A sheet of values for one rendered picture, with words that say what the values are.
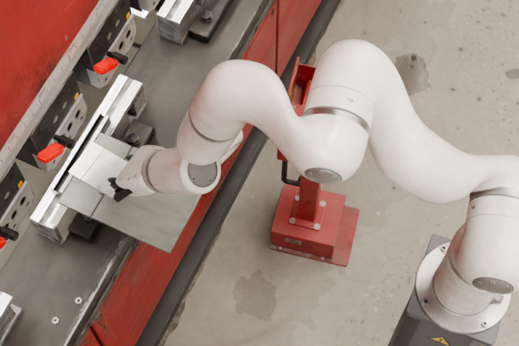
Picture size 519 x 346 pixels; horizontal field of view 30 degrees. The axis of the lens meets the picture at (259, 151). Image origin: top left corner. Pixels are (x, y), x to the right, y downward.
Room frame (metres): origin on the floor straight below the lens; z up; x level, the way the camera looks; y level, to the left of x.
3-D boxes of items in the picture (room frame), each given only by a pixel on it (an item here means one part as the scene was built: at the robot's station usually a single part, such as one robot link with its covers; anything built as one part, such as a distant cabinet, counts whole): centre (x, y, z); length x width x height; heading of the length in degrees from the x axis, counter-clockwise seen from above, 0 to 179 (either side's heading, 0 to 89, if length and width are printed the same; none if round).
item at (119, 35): (1.03, 0.32, 1.26); 0.15 x 0.09 x 0.17; 154
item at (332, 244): (1.11, -0.17, 0.06); 0.25 x 0.20 x 0.12; 75
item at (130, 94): (0.93, 0.37, 0.92); 0.39 x 0.06 x 0.10; 154
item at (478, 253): (0.57, -0.40, 1.30); 0.19 x 0.12 x 0.24; 165
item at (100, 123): (0.90, 0.38, 0.98); 0.20 x 0.03 x 0.03; 154
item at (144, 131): (0.89, 0.33, 0.89); 0.30 x 0.05 x 0.03; 154
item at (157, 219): (0.81, 0.26, 1.00); 0.26 x 0.18 x 0.01; 64
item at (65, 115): (0.85, 0.41, 1.26); 0.15 x 0.09 x 0.17; 154
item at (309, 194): (1.12, -0.15, 0.39); 0.05 x 0.05 x 0.54; 75
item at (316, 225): (1.12, -0.15, 0.13); 0.10 x 0.10 x 0.01; 75
